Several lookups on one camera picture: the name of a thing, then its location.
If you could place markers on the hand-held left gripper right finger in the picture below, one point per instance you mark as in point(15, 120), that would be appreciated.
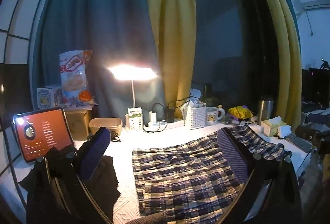
point(233, 157)

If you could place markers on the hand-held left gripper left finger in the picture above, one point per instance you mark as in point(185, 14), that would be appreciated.
point(94, 153)

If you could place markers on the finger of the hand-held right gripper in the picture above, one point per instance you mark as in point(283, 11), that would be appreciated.
point(306, 133)

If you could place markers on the plaid pants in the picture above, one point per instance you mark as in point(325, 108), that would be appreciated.
point(180, 169)

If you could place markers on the beige plastic container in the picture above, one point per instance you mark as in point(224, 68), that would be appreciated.
point(105, 126)

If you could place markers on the brown cardboard box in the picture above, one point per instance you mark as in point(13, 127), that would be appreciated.
point(77, 123)

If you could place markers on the tissue box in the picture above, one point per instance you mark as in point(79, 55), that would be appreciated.
point(272, 128)

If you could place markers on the white tube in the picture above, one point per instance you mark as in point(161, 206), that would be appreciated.
point(254, 128)

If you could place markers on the dark cloth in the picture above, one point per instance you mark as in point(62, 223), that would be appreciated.
point(108, 188)

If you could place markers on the white mug with bear print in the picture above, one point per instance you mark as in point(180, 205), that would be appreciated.
point(212, 116)

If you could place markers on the yellow snack bag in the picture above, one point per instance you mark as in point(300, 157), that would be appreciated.
point(241, 111)

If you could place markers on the stainless steel thermos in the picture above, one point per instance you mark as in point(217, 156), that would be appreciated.
point(265, 110)

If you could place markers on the dark monitor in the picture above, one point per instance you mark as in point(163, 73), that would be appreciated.
point(315, 84)

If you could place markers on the green and white milk carton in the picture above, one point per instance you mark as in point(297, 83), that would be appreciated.
point(135, 118)

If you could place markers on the tablet with orange screen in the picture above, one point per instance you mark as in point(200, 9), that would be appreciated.
point(43, 133)

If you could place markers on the white perforated basket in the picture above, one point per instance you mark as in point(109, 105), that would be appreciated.
point(195, 117)

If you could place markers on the white power strip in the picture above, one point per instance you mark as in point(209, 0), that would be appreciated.
point(175, 123)

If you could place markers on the white charger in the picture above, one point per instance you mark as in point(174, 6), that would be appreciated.
point(153, 117)

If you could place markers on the white plastic bag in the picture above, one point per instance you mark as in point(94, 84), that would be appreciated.
point(196, 96)

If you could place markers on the small white printed box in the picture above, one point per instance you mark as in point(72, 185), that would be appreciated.
point(49, 97)

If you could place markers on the black charger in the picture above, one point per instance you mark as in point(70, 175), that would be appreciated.
point(170, 115)

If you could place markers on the shrimp chips snack bag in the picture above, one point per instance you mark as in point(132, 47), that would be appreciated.
point(74, 79)

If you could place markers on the white desk lamp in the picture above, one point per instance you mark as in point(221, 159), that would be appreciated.
point(132, 73)

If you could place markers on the yellow curtain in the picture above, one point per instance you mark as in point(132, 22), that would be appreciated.
point(170, 20)
point(283, 46)

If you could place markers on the dark glass window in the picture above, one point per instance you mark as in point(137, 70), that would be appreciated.
point(226, 33)

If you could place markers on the white air conditioner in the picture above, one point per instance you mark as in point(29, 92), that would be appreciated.
point(313, 6)

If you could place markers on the teal curtain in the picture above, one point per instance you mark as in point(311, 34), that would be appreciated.
point(103, 20)

